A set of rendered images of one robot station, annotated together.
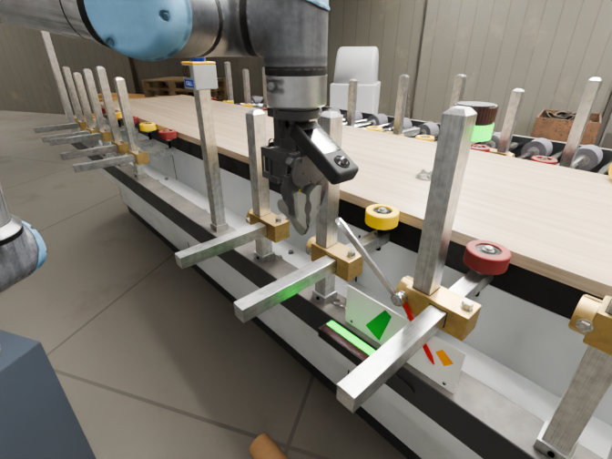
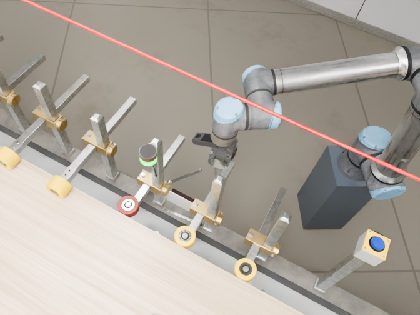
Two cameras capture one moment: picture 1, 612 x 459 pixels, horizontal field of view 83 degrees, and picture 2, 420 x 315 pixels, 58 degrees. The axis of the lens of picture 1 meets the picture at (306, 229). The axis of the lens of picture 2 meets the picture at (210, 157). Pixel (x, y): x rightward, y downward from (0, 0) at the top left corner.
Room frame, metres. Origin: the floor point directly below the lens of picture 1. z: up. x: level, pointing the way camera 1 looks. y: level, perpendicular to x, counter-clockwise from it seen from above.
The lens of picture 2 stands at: (1.23, -0.37, 2.26)
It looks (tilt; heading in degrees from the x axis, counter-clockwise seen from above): 58 degrees down; 153
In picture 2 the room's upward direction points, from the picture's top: 9 degrees clockwise
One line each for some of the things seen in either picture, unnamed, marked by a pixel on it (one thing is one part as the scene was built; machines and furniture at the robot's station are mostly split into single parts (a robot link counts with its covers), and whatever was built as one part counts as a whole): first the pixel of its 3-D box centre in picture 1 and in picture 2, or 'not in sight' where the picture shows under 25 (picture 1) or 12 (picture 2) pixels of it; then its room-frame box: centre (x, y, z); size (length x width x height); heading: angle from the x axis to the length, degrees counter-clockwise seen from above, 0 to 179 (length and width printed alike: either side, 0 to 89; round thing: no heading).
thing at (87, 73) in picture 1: (98, 117); not in sight; (1.98, 1.14, 0.92); 0.03 x 0.03 x 0.48; 43
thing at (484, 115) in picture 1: (474, 112); (147, 152); (0.54, -0.25, 1.17); 0.06 x 0.06 x 0.02
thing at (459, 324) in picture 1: (435, 303); (154, 184); (0.49, -0.23, 0.84); 0.13 x 0.06 x 0.05; 43
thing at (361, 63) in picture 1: (355, 103); not in sight; (4.68, -0.63, 0.64); 0.63 x 0.53 x 1.28; 163
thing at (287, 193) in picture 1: (294, 188); not in sight; (0.52, 0.02, 1.05); 0.05 x 0.02 x 0.09; 133
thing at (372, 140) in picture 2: not in sight; (371, 147); (0.57, 0.82, 0.79); 0.17 x 0.15 x 0.18; 167
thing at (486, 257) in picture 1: (482, 271); (129, 210); (0.58, -0.35, 0.85); 0.08 x 0.08 x 0.11
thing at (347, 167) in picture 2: not in sight; (359, 160); (0.56, 0.82, 0.65); 0.19 x 0.19 x 0.10
